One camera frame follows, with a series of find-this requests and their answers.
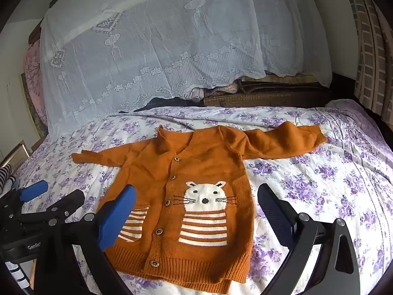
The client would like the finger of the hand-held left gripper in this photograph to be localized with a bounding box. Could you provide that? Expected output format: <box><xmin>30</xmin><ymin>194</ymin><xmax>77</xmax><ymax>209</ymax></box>
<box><xmin>0</xmin><ymin>180</ymin><xmax>49</xmax><ymax>219</ymax></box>
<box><xmin>12</xmin><ymin>190</ymin><xmax>85</xmax><ymax>225</ymax></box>

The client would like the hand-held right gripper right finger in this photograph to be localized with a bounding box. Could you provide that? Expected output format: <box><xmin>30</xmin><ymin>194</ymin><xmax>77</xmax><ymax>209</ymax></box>
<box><xmin>257</xmin><ymin>183</ymin><xmax>360</xmax><ymax>295</ymax></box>

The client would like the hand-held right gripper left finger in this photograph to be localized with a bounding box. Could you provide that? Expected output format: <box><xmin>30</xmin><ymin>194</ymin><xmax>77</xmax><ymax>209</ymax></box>
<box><xmin>31</xmin><ymin>185</ymin><xmax>137</xmax><ymax>295</ymax></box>

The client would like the orange knitted cat cardigan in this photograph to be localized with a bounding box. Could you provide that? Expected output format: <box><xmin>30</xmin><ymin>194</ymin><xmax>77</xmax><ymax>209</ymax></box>
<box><xmin>71</xmin><ymin>121</ymin><xmax>327</xmax><ymax>285</ymax></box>

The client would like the black and white striped sweater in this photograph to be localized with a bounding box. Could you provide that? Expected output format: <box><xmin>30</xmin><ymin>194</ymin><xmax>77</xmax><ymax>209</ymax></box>
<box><xmin>0</xmin><ymin>164</ymin><xmax>13</xmax><ymax>192</ymax></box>

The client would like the purple floral bedsheet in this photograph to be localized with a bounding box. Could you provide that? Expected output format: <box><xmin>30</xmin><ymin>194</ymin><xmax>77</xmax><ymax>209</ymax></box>
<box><xmin>0</xmin><ymin>99</ymin><xmax>393</xmax><ymax>295</ymax></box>

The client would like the black cloth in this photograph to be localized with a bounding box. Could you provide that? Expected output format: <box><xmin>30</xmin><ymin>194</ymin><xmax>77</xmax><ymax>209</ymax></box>
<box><xmin>118</xmin><ymin>96</ymin><xmax>205</xmax><ymax>113</ymax></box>

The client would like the dark brown folded blanket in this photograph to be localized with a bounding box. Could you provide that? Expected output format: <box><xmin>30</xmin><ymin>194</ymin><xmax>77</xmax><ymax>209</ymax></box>
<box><xmin>240</xmin><ymin>74</ymin><xmax>321</xmax><ymax>94</ymax></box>

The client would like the pale patterned cloth bundle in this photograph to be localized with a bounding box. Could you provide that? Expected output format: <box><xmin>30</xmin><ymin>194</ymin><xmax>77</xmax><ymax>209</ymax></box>
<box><xmin>183</xmin><ymin>79</ymin><xmax>241</xmax><ymax>100</ymax></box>

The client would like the white lace cloth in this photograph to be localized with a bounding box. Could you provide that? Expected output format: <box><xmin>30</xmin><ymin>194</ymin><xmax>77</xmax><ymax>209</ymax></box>
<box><xmin>40</xmin><ymin>0</ymin><xmax>334</xmax><ymax>136</ymax></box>

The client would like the brick pattern curtain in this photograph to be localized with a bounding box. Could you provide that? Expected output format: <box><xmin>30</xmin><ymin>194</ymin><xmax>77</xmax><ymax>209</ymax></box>
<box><xmin>341</xmin><ymin>0</ymin><xmax>391</xmax><ymax>120</ymax></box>

